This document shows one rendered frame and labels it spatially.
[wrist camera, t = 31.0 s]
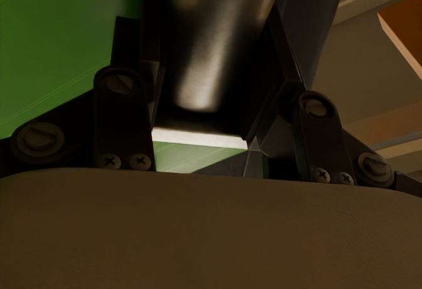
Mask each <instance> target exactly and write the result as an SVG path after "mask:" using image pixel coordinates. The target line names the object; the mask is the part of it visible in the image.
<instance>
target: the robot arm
mask: <svg viewBox="0 0 422 289"><path fill-rule="evenodd" d="M166 59H167V52H166V0H141V3H140V9H139V18H138V19H132V18H124V17H120V16H116V23H115V28H114V38H113V44H112V53H111V62H110V65H109V66H106V67H103V68H102V69H100V70H99V71H98V72H97V73H96V74H95V76H94V88H93V89H91V90H89V91H87V92H85V93H83V94H81V95H79V96H77V97H75V98H73V99H71V100H69V101H67V102H65V103H63V104H61V105H59V106H57V107H55V108H53V109H51V110H49V111H48V112H46V113H44V114H42V115H40V116H38V117H36V118H34V119H32V120H30V121H28V122H26V123H24V124H22V125H21V126H20V127H18V128H16V130H15V131H14V133H13V134H12V135H11V137H8V138H4V139H0V289H422V182H420V181H419V180H417V179H415V178H412V177H410V176H408V175H406V174H404V173H402V172H400V171H398V170H395V171H394V172H393V170H392V168H391V166H390V164H389V163H388V162H387V161H386V160H385V159H384V158H383V157H382V156H381V155H379V154H377V153H376V152H375V151H374V150H372V149H371V148H369V147H368V146H367V145H365V144H364V143H363V142H361V141H360V140H358V139H357V138H356V137H355V136H353V135H352V134H350V133H349V132H348V131H346V130H345V129H344V128H342V125H341V122H340V118H339V115H338V111H337V108H336V106H335V104H334V103H333V102H332V101H331V100H330V99H329V98H328V97H327V96H325V95H323V94H321V93H319V92H316V91H314V90H307V88H306V84H305V81H304V78H303V76H302V73H301V70H300V66H299V64H298V61H297V58H296V55H295V52H294V50H293V47H292V46H291V45H290V44H289V41H288V37H287V35H286V32H285V29H284V26H283V22H282V20H281V17H280V15H279V11H278V8H277V6H276V5H273V6H272V8H271V11H270V13H269V16H268V18H267V20H266V23H265V25H264V28H263V30H262V32H261V35H260V37H259V39H258V42H257V45H256V47H255V49H254V52H253V54H252V57H251V59H250V61H249V64H248V66H247V68H246V71H245V73H244V76H243V78H242V80H241V83H240V85H239V88H238V90H237V92H236V95H235V103H237V105H236V108H237V115H238V119H239V126H240V131H241V138H242V140H243V141H246V143H247V150H251V151H262V152H263V154H262V175H263V178H246V177H228V176H218V175H199V174H189V173H170V172H157V171H156V165H155V160H154V149H153V139H152V134H151V132H153V126H154V121H155V117H156V112H157V108H158V103H159V99H160V94H161V88H162V85H163V79H164V76H165V70H166Z"/></svg>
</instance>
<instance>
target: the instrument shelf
mask: <svg viewBox="0 0 422 289"><path fill-rule="evenodd" d="M377 14H378V17H379V20H380V22H381V26H382V29H383V30H384V31H385V33H386V34H387V35H388V37H389V38H390V39H391V41H392V42H393V43H394V44H395V46H396V47H397V48H398V50H399V51H400V52H401V53H402V55H403V56H404V58H405V59H406V60H407V61H408V63H409V64H410V66H412V68H413V69H414V71H415V72H416V73H417V74H418V76H419V77H420V79H421V80H422V0H401V1H399V2H397V3H395V4H392V5H390V6H388V7H386V8H384V9H382V10H380V11H378V12H377Z"/></svg>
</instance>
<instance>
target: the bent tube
mask: <svg viewBox="0 0 422 289"><path fill-rule="evenodd" d="M274 1H275V0H167V2H166V52H167V59H166V70H165V76H164V79H163V85H162V88H161V94H160V99H159V103H158V108H157V112H156V117H155V121H154V126H153V132H151V134H152V139H153V141H160V142H168V143H182V144H190V145H203V146H216V147H224V148H237V149H245V150H247V143H246V141H243V140H242V138H241V131H240V126H239V119H238V115H237V108H236V105H237V103H235V95H236V92H237V90H238V88H239V85H240V83H241V80H242V78H243V76H244V73H245V71H246V68H247V66H248V64H249V61H250V59H251V57H252V54H253V52H254V49H255V47H256V45H257V42H258V39H259V37H260V35H261V32H262V30H263V28H264V25H265V23H266V20H267V18H268V16H269V13H270V11H271V8H272V6H273V4H274Z"/></svg>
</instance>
